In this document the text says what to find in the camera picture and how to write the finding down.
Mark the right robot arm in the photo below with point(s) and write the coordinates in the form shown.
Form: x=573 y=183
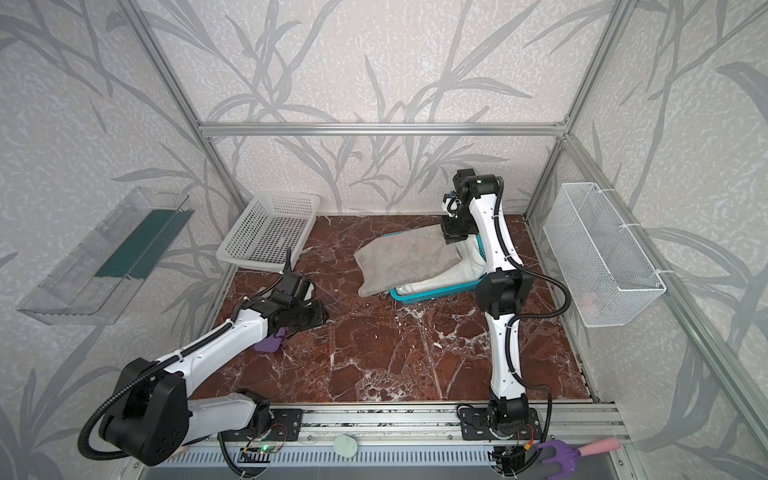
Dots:
x=474 y=208

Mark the grey towel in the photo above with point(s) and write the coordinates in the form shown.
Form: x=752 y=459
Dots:
x=403 y=258

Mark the white wire mesh basket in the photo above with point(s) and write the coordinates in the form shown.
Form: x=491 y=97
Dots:
x=609 y=275

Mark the white towel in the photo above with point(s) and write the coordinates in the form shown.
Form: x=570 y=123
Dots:
x=472 y=266

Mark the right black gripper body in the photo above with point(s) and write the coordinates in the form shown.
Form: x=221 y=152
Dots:
x=455 y=228

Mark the clear acrylic wall shelf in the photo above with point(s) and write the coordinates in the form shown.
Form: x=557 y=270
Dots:
x=95 y=283

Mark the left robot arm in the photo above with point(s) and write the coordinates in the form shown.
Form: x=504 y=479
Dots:
x=151 y=413

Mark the aluminium rail frame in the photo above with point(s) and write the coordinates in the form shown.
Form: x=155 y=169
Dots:
x=405 y=435

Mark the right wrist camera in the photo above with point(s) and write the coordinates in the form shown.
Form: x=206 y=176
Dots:
x=456 y=202

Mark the pale green round disc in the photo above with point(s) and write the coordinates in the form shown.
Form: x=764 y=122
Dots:
x=345 y=446

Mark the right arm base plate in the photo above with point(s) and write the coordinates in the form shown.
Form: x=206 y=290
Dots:
x=475 y=423

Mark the grey plastic basket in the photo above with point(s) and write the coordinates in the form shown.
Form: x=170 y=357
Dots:
x=271 y=232

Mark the purple pink fork tool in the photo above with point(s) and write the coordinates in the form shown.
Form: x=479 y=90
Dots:
x=566 y=457

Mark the teal plastic basket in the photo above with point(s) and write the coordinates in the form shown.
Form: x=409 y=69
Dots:
x=402 y=294

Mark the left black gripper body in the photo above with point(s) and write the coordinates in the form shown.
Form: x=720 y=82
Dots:
x=306 y=318

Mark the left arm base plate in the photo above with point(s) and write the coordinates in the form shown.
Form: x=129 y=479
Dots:
x=279 y=425

